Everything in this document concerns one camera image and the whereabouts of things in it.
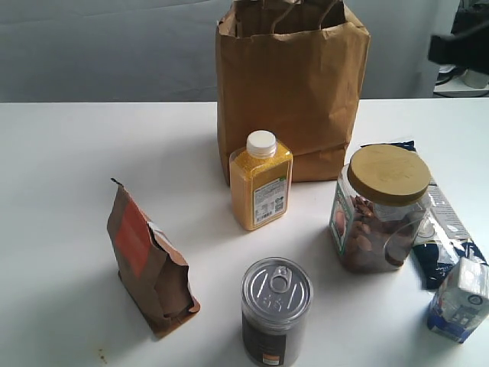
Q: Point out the white background equipment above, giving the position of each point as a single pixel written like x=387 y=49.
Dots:
x=456 y=82

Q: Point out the dark blue snack packet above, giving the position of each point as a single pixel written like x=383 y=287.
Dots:
x=442 y=240

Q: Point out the brown orange coffee pouch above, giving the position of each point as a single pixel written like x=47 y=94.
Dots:
x=153 y=272

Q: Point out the yellow grain plastic bottle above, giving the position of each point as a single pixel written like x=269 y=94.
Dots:
x=260 y=177

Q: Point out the small blue white carton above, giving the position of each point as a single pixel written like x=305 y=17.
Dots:
x=460 y=304

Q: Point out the clear can with metal lid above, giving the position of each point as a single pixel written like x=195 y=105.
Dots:
x=276 y=295

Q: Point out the almond jar with wooden lid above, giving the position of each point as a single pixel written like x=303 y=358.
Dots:
x=381 y=200

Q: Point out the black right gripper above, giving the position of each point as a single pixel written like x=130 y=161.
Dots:
x=467 y=44

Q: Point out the brown paper grocery bag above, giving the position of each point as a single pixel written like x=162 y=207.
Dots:
x=294 y=68

